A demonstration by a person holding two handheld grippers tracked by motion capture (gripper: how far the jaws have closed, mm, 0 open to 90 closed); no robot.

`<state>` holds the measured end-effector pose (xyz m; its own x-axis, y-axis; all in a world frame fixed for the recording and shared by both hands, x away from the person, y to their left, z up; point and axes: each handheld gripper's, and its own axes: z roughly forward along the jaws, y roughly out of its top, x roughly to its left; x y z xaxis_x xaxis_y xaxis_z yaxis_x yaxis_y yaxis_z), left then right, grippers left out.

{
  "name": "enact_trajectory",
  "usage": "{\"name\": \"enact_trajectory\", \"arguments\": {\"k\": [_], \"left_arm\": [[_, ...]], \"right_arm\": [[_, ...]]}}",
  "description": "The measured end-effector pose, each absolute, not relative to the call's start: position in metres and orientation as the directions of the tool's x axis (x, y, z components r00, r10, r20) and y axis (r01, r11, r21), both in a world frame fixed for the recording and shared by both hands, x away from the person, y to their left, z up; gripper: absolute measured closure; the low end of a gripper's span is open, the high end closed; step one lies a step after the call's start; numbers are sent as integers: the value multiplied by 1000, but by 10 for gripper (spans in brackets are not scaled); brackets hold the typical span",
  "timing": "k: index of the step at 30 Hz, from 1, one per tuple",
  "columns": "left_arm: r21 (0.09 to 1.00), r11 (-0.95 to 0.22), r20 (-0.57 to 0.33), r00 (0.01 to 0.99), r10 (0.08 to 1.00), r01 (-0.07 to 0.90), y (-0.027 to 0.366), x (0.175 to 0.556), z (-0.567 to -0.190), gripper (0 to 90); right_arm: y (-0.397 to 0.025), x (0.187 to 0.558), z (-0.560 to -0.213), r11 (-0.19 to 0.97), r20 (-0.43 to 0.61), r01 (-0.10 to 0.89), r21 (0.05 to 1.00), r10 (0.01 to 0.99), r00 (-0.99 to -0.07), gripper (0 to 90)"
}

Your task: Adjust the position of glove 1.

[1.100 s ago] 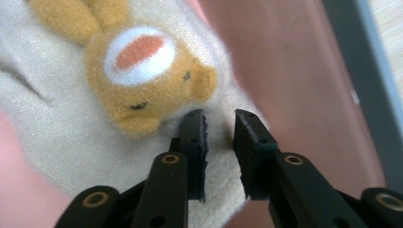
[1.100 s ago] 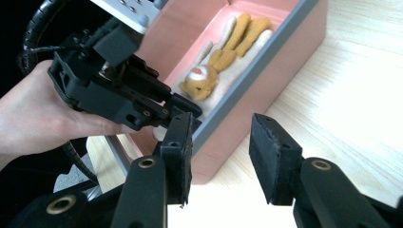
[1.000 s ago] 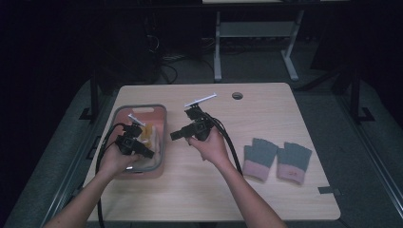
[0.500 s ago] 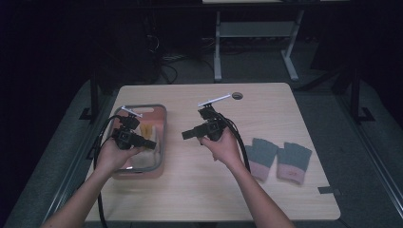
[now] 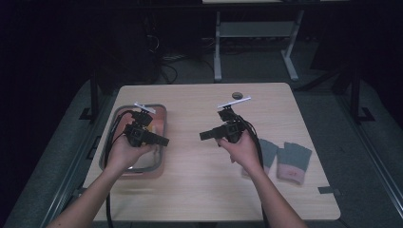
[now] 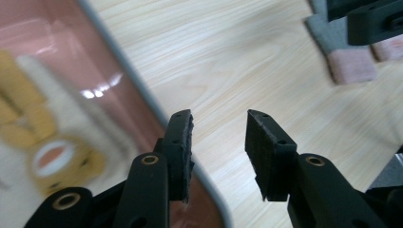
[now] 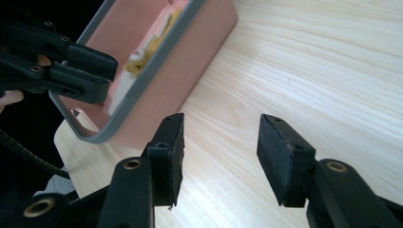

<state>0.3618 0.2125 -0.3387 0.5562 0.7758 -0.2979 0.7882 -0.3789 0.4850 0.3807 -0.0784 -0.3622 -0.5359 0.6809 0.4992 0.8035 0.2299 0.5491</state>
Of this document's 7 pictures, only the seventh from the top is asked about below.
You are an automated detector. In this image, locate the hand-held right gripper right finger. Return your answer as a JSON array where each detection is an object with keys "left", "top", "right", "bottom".
[{"left": 256, "top": 113, "right": 317, "bottom": 208}]

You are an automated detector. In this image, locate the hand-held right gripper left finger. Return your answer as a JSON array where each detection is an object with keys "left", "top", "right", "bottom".
[{"left": 146, "top": 112, "right": 185, "bottom": 208}]

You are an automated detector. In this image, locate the beige glove with bear patch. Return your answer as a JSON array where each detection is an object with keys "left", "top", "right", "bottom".
[{"left": 108, "top": 8, "right": 184, "bottom": 117}]

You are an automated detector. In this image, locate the pink basket with grey rim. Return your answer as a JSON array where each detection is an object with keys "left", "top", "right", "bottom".
[{"left": 48, "top": 0, "right": 239, "bottom": 150}]

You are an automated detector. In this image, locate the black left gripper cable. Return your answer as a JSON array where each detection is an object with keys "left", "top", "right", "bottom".
[{"left": 0, "top": 127, "right": 71, "bottom": 181}]

